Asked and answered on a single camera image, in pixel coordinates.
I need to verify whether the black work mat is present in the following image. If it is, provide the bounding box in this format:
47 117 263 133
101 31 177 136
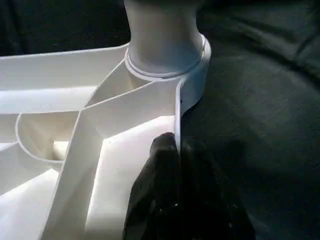
0 0 320 240

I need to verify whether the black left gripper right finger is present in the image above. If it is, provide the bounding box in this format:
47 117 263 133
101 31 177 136
181 139 257 240

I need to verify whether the white plastic table leg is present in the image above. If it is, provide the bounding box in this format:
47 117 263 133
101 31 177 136
123 0 206 80

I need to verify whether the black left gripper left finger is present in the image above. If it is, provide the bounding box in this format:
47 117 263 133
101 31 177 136
122 132 184 240

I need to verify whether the white plastic table top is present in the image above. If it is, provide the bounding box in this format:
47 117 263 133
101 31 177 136
0 34 212 240

